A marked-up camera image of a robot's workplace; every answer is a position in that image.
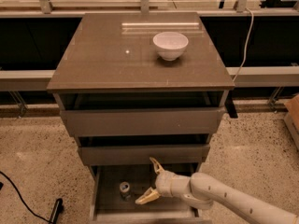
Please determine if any metal railing frame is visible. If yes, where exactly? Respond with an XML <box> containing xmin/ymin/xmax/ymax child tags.
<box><xmin>0</xmin><ymin>0</ymin><xmax>299</xmax><ymax>93</ymax></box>

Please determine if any white ceramic bowl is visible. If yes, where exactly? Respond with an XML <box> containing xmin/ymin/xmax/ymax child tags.
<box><xmin>152</xmin><ymin>32</ymin><xmax>189</xmax><ymax>61</ymax></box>

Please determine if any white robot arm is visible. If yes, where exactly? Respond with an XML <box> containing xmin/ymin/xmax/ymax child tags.
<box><xmin>135</xmin><ymin>157</ymin><xmax>299</xmax><ymax>224</ymax></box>

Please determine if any grey bottom drawer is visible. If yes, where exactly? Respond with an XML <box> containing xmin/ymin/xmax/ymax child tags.
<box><xmin>89</xmin><ymin>164</ymin><xmax>212</xmax><ymax>224</ymax></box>

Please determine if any white cable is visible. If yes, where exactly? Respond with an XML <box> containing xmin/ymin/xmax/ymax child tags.
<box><xmin>232</xmin><ymin>7</ymin><xmax>255</xmax><ymax>83</ymax></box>

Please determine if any black floor cable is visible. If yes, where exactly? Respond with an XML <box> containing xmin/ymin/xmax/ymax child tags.
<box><xmin>0</xmin><ymin>170</ymin><xmax>52</xmax><ymax>224</ymax></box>

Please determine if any grey drawer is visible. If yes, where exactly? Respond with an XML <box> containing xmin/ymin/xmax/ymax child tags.
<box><xmin>55</xmin><ymin>91</ymin><xmax>225</xmax><ymax>137</ymax></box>
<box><xmin>89</xmin><ymin>164</ymin><xmax>212</xmax><ymax>224</ymax></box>
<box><xmin>78</xmin><ymin>134</ymin><xmax>210</xmax><ymax>166</ymax></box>

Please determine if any redbull can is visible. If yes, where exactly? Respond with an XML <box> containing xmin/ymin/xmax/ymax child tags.
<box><xmin>120</xmin><ymin>181</ymin><xmax>131</xmax><ymax>202</ymax></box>

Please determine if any cardboard box at right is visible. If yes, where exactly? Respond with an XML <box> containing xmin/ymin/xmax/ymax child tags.
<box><xmin>284</xmin><ymin>94</ymin><xmax>299</xmax><ymax>149</ymax></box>

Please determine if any grey drawer cabinet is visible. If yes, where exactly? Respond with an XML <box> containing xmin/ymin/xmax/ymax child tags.
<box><xmin>46</xmin><ymin>12</ymin><xmax>235</xmax><ymax>224</ymax></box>

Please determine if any grey top drawer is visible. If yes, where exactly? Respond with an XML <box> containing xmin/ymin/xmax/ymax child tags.
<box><xmin>55</xmin><ymin>91</ymin><xmax>225</xmax><ymax>137</ymax></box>

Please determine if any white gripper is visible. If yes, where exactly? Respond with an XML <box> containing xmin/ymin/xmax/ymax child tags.
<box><xmin>135</xmin><ymin>157</ymin><xmax>191</xmax><ymax>205</ymax></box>

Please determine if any black plug on floor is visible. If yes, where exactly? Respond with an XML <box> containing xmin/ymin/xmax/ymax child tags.
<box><xmin>49</xmin><ymin>198</ymin><xmax>64</xmax><ymax>224</ymax></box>

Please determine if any grey middle drawer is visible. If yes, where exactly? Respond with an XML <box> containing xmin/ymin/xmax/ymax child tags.
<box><xmin>78</xmin><ymin>134</ymin><xmax>210</xmax><ymax>166</ymax></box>

